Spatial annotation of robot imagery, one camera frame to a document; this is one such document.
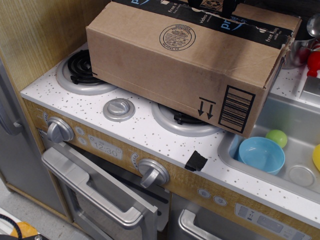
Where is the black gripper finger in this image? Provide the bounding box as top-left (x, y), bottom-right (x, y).
top-left (222, 0), bottom-right (238, 17)
top-left (188, 0), bottom-right (201, 8)

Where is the large brown cardboard box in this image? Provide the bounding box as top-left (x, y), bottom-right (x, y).
top-left (86, 0), bottom-right (301, 137)

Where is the stainless steel pot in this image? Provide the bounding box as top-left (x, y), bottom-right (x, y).
top-left (282, 20), bottom-right (316, 69)

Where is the silver metal ladle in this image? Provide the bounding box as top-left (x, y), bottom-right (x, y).
top-left (306, 13), bottom-right (320, 38)

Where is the red toy object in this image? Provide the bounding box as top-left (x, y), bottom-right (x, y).
top-left (307, 48), bottom-right (320, 77)

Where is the right black stove burner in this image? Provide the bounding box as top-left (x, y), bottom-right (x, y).
top-left (151, 102), bottom-right (221, 137)

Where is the black stove burner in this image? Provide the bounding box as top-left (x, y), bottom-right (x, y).
top-left (151, 102), bottom-right (221, 137)
top-left (56, 49), bottom-right (117, 96)

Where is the silver round countertop knob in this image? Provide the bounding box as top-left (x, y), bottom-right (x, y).
top-left (102, 98), bottom-right (136, 122)

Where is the left black stove burner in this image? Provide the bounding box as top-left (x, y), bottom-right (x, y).
top-left (56, 49), bottom-right (117, 96)

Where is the silver toy sink basin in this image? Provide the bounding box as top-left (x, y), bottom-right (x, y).
top-left (218, 93), bottom-right (320, 203)

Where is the green plastic ball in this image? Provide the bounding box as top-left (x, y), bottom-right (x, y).
top-left (265, 129), bottom-right (288, 148)

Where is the light blue plastic bowl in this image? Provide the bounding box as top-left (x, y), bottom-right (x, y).
top-left (237, 136), bottom-right (286, 175)

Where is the black tape piece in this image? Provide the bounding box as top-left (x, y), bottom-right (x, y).
top-left (184, 150), bottom-right (208, 172)

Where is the yellow plastic toy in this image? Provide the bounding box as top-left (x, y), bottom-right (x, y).
top-left (312, 144), bottom-right (320, 171)

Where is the right silver oven knob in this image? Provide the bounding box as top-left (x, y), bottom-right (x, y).
top-left (138, 158), bottom-right (170, 188)

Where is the silver oven knob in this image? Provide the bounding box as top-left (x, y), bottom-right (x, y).
top-left (47, 116), bottom-right (75, 144)
top-left (138, 158), bottom-right (170, 188)

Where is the left silver oven knob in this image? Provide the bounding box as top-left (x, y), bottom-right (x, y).
top-left (47, 116), bottom-right (75, 144)

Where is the silver dishwasher door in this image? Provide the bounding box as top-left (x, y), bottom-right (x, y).
top-left (168, 194), bottom-right (313, 240)

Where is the silver oven door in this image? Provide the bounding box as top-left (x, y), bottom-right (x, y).
top-left (42, 145), bottom-right (158, 240)

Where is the grey toy refrigerator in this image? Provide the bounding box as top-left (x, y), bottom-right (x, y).
top-left (0, 57), bottom-right (66, 217)

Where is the orange yellow object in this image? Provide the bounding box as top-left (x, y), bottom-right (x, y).
top-left (17, 221), bottom-right (38, 238)

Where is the black braided cable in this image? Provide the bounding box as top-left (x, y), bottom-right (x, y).
top-left (0, 213), bottom-right (23, 239)

